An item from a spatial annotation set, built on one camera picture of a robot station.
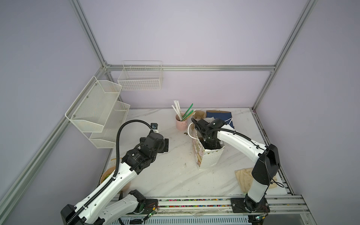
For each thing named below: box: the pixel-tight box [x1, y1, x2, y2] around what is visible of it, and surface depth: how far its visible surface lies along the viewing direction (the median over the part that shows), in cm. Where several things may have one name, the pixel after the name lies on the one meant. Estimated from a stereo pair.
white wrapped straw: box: [171, 99, 183, 122], surface depth 103 cm
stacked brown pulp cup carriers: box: [192, 110, 207, 120], surface depth 116 cm
